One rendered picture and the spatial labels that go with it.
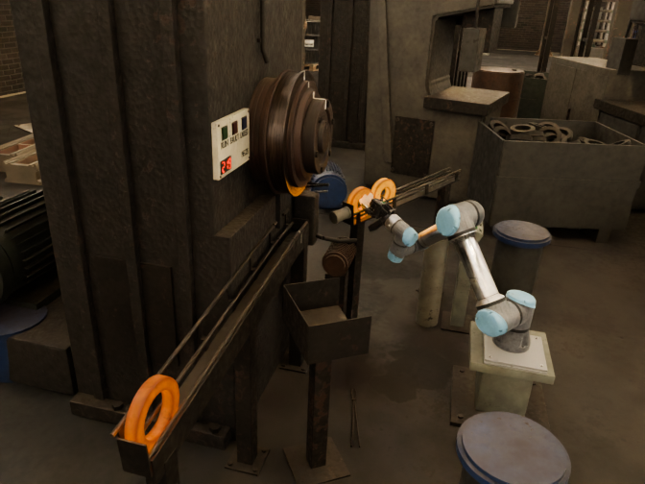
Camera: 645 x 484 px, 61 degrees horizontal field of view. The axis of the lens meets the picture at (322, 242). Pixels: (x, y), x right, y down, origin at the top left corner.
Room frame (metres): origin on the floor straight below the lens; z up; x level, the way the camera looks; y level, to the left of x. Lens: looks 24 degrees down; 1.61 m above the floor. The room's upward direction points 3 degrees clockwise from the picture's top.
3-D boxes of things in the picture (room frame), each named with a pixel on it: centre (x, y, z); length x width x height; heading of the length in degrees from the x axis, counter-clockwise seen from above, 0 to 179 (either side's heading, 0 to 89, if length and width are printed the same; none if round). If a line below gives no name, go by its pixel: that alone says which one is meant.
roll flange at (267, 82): (2.10, 0.20, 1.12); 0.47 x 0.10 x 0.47; 166
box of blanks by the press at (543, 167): (4.16, -1.71, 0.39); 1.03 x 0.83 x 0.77; 91
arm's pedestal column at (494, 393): (1.93, -0.80, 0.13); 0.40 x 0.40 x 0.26; 77
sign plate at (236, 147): (1.78, 0.31, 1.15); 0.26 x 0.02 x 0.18; 166
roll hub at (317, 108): (2.06, 0.03, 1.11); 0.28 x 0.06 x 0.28; 166
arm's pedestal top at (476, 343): (1.93, -0.80, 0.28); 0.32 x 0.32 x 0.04; 77
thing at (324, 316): (1.53, -0.02, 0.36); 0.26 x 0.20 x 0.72; 21
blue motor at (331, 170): (4.37, -0.01, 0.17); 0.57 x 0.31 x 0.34; 6
